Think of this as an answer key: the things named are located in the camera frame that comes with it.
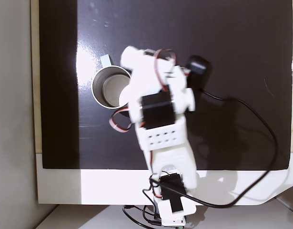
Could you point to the pale green steel mug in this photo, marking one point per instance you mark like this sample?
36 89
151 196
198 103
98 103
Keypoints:
105 83

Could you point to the black table mat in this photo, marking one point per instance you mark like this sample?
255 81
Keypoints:
232 47

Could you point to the black camera box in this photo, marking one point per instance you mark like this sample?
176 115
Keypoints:
198 68

